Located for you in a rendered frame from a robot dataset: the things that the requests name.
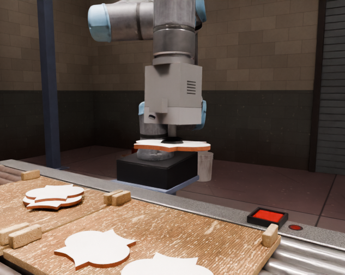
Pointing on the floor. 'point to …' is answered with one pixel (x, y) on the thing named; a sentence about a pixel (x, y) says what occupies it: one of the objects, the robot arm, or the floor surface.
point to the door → (331, 93)
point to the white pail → (205, 166)
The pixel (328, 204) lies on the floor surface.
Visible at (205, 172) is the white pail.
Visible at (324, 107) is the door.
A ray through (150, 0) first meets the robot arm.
